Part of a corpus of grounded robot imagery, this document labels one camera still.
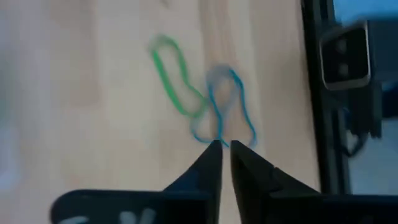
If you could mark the teal rubber band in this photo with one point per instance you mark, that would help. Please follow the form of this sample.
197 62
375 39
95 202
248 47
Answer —
218 124

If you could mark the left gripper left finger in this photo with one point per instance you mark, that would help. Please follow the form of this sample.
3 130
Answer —
208 186

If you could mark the small silver-edged black camera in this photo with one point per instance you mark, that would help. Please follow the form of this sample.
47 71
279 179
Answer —
345 56

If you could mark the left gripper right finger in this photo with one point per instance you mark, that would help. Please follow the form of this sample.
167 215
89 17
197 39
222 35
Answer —
258 193

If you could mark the green rubber band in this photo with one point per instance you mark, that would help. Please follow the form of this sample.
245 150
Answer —
166 84

